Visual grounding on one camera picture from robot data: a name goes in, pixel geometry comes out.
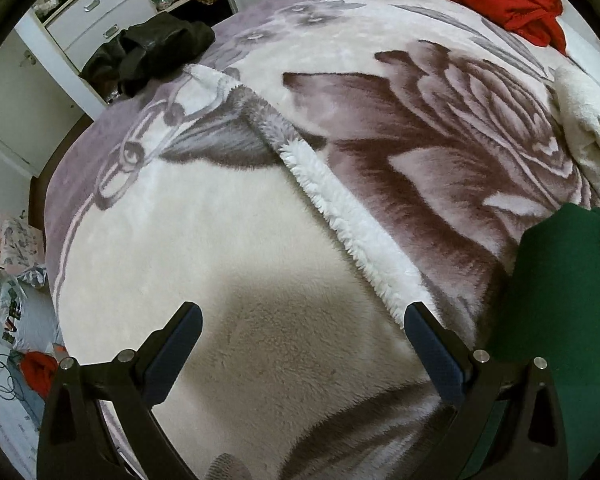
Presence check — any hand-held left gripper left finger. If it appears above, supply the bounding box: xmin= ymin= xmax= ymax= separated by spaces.
xmin=36 ymin=301 xmax=203 ymax=480

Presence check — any thin cable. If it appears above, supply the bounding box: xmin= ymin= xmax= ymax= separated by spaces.
xmin=0 ymin=352 xmax=27 ymax=404

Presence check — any green and white jacket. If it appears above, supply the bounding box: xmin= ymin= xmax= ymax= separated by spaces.
xmin=485 ymin=203 xmax=600 ymax=480

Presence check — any floral plush blanket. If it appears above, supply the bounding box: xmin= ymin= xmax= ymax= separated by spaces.
xmin=45 ymin=0 xmax=600 ymax=480

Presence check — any small red cloth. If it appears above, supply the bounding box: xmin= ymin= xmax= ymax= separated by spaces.
xmin=20 ymin=350 xmax=59 ymax=397

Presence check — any floral pillow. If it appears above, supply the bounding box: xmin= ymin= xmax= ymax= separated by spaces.
xmin=0 ymin=217 xmax=46 ymax=272

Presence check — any white fleece cloth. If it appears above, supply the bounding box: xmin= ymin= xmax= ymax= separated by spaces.
xmin=550 ymin=65 xmax=600 ymax=216

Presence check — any white dresser with drawers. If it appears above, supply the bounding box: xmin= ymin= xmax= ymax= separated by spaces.
xmin=17 ymin=0 xmax=158 ymax=111

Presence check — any white cabinet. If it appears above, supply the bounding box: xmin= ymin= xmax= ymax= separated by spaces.
xmin=0 ymin=25 xmax=93 ymax=177

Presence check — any black garment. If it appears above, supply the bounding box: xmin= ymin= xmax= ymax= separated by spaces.
xmin=79 ymin=11 xmax=216 ymax=97

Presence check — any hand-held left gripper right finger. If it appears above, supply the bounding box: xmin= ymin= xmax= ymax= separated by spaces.
xmin=402 ymin=301 xmax=570 ymax=480

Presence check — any patterned bag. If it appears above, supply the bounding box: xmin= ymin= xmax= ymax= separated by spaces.
xmin=0 ymin=265 xmax=62 ymax=352

